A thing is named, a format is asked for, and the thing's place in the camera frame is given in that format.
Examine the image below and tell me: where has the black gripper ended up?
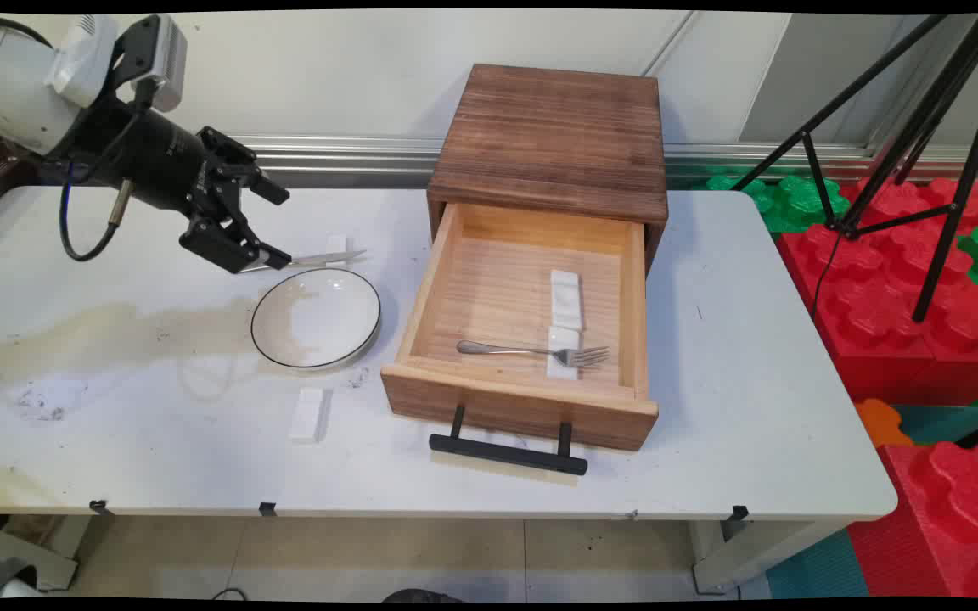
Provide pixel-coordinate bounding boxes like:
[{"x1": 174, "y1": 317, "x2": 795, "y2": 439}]
[{"x1": 71, "y1": 100, "x2": 293, "y2": 275}]

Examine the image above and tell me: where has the silver table knife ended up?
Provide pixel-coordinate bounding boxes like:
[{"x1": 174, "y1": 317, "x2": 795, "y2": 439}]
[{"x1": 243, "y1": 249, "x2": 368, "y2": 274}]

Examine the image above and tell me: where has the white plate with black rim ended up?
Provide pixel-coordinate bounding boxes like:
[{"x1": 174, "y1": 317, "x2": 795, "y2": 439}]
[{"x1": 250, "y1": 267, "x2": 383, "y2": 373}]

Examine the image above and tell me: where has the light wooden drawer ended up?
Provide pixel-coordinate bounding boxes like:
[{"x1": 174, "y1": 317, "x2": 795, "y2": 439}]
[{"x1": 380, "y1": 202, "x2": 660, "y2": 452}]

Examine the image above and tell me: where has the silver fork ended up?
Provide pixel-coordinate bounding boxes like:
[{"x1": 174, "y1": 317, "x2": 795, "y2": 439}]
[{"x1": 456, "y1": 340, "x2": 610, "y2": 369}]

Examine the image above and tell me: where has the dark brown wooden cabinet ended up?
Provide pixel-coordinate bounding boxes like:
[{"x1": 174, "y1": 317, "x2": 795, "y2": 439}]
[{"x1": 426, "y1": 64, "x2": 670, "y2": 277}]

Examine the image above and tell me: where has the white table leg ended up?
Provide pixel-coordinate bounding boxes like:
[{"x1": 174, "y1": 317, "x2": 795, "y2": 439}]
[{"x1": 691, "y1": 519, "x2": 840, "y2": 593}]

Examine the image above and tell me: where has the orange foam piece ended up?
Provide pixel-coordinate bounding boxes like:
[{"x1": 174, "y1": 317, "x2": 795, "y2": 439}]
[{"x1": 854, "y1": 399, "x2": 914, "y2": 449}]

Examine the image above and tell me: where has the teal foam mat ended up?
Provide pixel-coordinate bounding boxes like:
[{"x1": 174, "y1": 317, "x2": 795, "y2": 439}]
[{"x1": 765, "y1": 530, "x2": 870, "y2": 600}]

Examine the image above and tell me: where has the black tripod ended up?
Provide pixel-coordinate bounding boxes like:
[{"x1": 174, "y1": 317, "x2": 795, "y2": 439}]
[{"x1": 731, "y1": 13, "x2": 978, "y2": 323}]

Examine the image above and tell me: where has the aluminium wall rail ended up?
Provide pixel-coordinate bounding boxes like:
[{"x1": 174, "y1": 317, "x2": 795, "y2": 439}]
[{"x1": 230, "y1": 134, "x2": 978, "y2": 190}]

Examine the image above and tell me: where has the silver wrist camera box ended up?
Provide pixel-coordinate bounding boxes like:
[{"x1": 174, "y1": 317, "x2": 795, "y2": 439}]
[{"x1": 112, "y1": 14, "x2": 189, "y2": 114}]

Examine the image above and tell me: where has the short blue-black gripper cable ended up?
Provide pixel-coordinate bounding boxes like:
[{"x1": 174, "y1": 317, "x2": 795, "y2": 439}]
[{"x1": 59, "y1": 161, "x2": 134, "y2": 263}]

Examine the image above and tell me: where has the black drawer handle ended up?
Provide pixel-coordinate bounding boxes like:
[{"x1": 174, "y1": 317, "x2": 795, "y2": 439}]
[{"x1": 429, "y1": 405, "x2": 589, "y2": 476}]

